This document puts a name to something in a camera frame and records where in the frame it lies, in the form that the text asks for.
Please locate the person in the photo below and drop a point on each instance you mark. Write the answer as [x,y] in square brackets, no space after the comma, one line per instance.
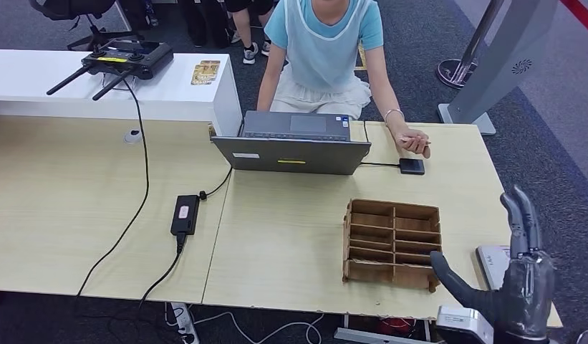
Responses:
[203,19]
[322,52]
[248,28]

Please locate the white card reader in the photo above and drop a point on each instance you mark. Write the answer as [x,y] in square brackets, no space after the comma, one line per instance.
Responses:
[493,266]

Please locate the person's right forearm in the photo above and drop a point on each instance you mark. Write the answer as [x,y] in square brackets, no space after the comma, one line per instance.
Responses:
[270,92]

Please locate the yellow floor tape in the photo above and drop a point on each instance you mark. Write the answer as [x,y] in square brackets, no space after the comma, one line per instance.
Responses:
[361,59]

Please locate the small black square device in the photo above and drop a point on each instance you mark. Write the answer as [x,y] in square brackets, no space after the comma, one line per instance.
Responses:
[411,166]

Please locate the black remote controller with antennas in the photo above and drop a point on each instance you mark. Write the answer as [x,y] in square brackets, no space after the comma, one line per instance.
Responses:
[130,57]

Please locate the person's left forearm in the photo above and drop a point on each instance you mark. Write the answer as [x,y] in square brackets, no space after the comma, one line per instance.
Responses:
[384,92]

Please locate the white power strip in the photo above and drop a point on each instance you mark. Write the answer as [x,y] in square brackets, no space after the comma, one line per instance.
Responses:
[184,325]

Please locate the white counter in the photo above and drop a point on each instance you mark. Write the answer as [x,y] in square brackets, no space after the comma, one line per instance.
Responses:
[156,95]

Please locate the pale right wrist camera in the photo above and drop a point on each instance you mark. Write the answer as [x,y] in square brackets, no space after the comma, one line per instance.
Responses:
[462,323]

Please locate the grey kiosk stand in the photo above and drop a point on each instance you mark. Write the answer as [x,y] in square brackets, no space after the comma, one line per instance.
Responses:
[507,52]

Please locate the silver stanchion post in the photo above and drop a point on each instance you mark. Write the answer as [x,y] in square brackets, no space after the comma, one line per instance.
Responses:
[452,71]

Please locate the black office chair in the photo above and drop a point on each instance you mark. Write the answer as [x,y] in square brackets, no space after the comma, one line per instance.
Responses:
[75,9]

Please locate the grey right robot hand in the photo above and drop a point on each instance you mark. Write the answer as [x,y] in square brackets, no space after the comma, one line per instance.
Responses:
[528,294]

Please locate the black power adapter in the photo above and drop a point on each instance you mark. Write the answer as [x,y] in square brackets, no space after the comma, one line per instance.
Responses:
[185,215]

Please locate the white metal desk leg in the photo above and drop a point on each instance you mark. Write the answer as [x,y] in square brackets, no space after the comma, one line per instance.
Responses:
[360,337]

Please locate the grey laptop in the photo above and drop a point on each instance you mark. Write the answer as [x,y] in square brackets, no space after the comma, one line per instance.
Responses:
[293,154]

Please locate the yellow autumn hotel card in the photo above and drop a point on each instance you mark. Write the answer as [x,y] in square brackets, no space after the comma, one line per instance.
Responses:
[201,78]
[211,65]
[412,140]

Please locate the white round desk grommet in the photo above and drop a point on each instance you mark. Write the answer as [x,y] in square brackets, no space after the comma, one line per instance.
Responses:
[132,136]

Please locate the person's left hand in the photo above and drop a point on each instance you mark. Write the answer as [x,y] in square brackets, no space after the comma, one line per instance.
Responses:
[414,147]

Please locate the red object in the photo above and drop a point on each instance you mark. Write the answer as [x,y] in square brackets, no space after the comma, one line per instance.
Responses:
[395,325]

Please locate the brown wooden card organizer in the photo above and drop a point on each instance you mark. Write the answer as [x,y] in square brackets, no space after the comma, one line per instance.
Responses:
[369,237]

